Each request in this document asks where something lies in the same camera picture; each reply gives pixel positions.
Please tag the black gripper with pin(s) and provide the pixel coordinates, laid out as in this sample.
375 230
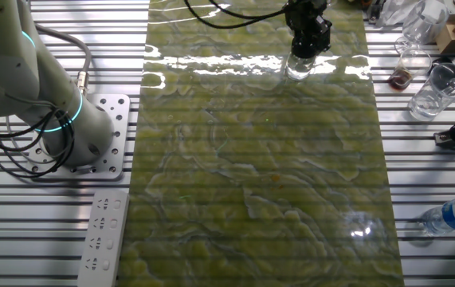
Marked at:
307 12

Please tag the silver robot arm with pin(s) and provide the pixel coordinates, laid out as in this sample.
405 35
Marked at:
52 91

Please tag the small clear glass jar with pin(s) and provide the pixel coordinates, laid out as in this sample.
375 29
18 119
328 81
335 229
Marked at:
299 68

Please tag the crumpled white tissue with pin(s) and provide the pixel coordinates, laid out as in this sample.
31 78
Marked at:
394 12

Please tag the glass with brown residue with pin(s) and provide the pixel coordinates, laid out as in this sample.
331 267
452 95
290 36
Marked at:
400 79

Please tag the clear wine glass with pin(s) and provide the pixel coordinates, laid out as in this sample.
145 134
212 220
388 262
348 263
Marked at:
426 20

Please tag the clear plastic measuring cup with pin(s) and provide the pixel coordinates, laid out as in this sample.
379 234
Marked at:
438 93

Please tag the green marble pattern mat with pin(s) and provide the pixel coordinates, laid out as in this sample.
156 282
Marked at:
231 179

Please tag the silver robot mounting plate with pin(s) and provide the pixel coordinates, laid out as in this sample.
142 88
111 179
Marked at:
119 131

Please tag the white power strip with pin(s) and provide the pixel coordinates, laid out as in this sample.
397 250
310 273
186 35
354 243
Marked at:
101 239

